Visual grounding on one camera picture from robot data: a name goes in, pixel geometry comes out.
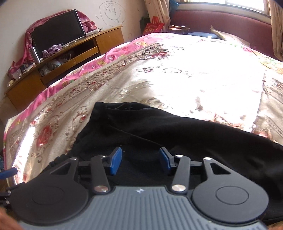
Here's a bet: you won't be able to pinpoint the bright window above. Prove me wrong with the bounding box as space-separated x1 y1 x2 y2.
181 0 269 14

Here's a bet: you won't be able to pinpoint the beige right curtain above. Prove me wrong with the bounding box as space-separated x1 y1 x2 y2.
268 0 282 61

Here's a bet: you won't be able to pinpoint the black flat screen TV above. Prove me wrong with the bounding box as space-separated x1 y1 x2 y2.
31 10 85 58

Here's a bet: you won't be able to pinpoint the steel thermos bottle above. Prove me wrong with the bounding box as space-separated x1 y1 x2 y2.
29 47 41 65

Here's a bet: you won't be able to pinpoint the beige curtain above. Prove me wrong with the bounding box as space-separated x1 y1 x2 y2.
144 0 171 32
268 0 282 61

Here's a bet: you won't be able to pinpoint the beige left curtain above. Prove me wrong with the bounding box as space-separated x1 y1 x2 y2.
144 0 171 32

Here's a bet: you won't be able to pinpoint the floral satin bedspread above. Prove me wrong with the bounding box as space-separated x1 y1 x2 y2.
4 33 282 186

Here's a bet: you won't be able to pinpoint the wooden TV cabinet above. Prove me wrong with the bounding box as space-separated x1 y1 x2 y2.
5 26 124 112

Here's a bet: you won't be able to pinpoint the black pants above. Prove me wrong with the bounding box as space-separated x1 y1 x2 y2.
49 102 282 224

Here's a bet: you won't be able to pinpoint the maroon padded bench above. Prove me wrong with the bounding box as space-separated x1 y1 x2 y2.
171 10 276 58

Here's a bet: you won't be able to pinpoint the pink cloth behind TV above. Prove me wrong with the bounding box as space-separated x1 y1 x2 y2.
7 10 97 79

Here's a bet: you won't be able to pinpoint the red gift bag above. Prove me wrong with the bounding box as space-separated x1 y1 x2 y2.
142 16 164 36

